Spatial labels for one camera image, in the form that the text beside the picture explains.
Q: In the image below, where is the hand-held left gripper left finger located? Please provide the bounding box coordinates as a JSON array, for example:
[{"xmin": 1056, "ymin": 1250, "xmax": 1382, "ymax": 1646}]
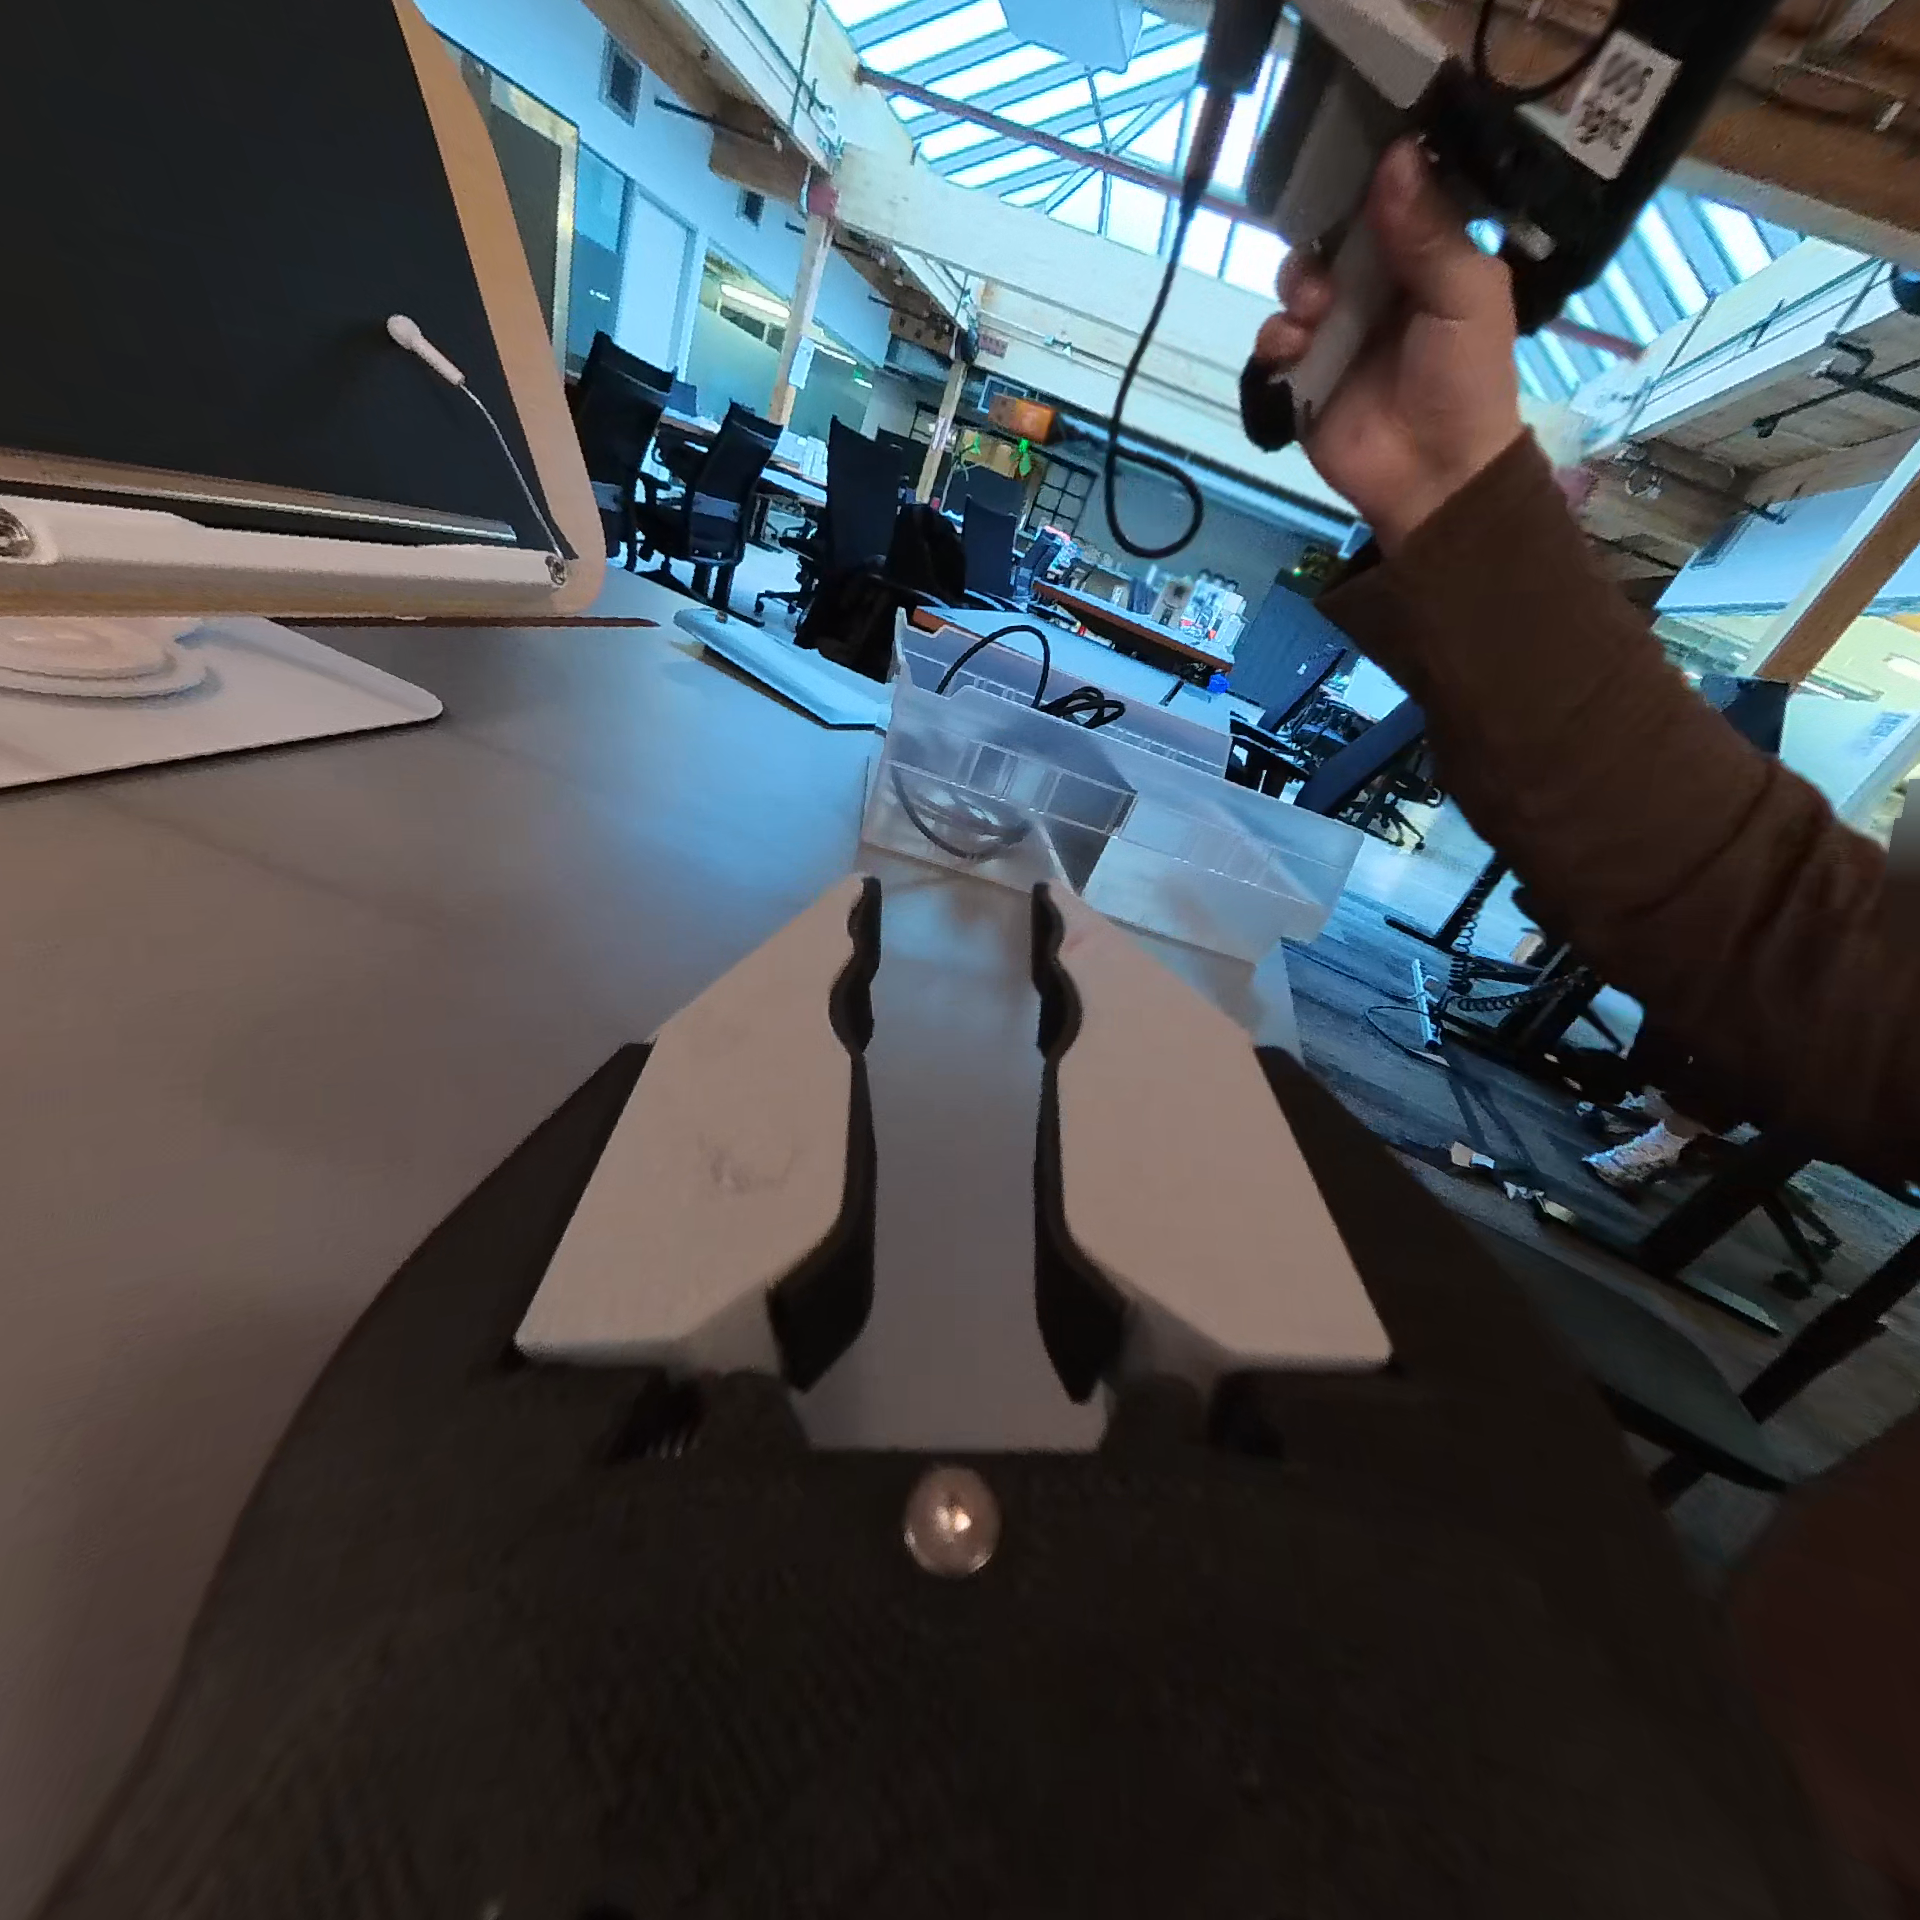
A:
[{"xmin": 516, "ymin": 879, "xmax": 881, "ymax": 1392}]

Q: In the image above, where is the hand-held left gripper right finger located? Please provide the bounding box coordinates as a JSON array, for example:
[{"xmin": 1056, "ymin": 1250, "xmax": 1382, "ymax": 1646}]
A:
[{"xmin": 1032, "ymin": 881, "xmax": 1393, "ymax": 1408}]

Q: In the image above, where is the clear plastic bin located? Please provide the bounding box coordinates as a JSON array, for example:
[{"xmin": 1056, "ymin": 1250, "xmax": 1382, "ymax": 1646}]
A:
[{"xmin": 862, "ymin": 623, "xmax": 1367, "ymax": 964}]

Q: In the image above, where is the black cable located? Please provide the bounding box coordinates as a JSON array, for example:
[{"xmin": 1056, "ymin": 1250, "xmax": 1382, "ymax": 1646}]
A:
[
  {"xmin": 1107, "ymin": 0, "xmax": 1279, "ymax": 561},
  {"xmin": 935, "ymin": 623, "xmax": 1131, "ymax": 731},
  {"xmin": 897, "ymin": 755, "xmax": 1039, "ymax": 867}
]

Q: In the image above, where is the person's right forearm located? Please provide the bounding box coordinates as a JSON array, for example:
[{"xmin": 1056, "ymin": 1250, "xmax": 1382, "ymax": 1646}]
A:
[{"xmin": 1318, "ymin": 429, "xmax": 1920, "ymax": 1186}]

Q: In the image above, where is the person's right hand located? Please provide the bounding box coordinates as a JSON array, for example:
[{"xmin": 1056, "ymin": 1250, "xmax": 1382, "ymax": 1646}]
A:
[{"xmin": 1273, "ymin": 142, "xmax": 1532, "ymax": 548}]

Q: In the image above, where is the person's white shoe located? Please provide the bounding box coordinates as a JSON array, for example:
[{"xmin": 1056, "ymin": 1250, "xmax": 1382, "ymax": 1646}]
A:
[{"xmin": 1581, "ymin": 1117, "xmax": 1704, "ymax": 1198}]

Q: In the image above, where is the office chair armrest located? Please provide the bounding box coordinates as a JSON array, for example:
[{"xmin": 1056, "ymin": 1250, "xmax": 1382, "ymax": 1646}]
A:
[{"xmin": 1476, "ymin": 1223, "xmax": 1825, "ymax": 1494}]

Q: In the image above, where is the white ceiling projector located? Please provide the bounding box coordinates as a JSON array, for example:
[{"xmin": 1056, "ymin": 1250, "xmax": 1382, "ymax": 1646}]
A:
[{"xmin": 1002, "ymin": 0, "xmax": 1149, "ymax": 72}]

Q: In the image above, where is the group of black office chairs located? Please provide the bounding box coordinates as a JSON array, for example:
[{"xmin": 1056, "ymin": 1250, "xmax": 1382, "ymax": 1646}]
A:
[{"xmin": 568, "ymin": 330, "xmax": 1083, "ymax": 685}]

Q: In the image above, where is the person's torso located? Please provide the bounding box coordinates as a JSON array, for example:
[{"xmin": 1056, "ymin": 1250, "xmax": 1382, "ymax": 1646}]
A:
[{"xmin": 1726, "ymin": 1445, "xmax": 1920, "ymax": 1920}]

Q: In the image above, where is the wooden book stand black board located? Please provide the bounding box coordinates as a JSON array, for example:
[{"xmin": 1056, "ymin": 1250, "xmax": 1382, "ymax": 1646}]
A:
[{"xmin": 0, "ymin": 0, "xmax": 608, "ymax": 790}]

